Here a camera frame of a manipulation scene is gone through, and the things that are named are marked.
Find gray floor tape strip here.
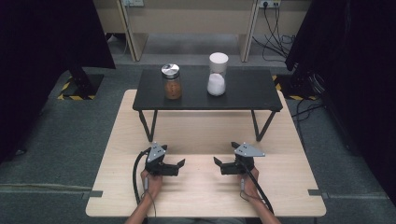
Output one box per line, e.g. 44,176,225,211
81,189,104,201
307,189,330,200

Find glass spice jar silver lid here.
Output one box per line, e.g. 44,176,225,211
161,63,183,101

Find black curtain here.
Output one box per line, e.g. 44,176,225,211
285,0,396,210
0,0,117,163

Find person's left hand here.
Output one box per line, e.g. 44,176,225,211
140,169,163,201

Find black cables at wall socket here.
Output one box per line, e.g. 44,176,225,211
251,3,297,63

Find thick black gripper cable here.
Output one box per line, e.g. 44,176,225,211
132,147,152,205
238,160,275,215

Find black stand base striped tape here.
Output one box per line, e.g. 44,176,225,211
57,66,106,102
272,69,319,102

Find black floor cables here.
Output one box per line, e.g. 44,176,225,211
290,97,325,148

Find beige desk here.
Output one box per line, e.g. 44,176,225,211
92,0,313,63

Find white salt jar white lid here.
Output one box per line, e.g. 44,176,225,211
206,51,230,97

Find thin cable with gray plug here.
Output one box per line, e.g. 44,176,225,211
139,176,157,218
238,177,265,203

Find black metal shelf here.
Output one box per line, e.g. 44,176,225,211
132,68,284,143

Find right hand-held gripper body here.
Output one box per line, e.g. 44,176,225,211
219,142,266,176

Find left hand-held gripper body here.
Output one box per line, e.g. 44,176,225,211
144,142,180,177

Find person's right hand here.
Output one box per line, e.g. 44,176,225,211
237,167,262,203

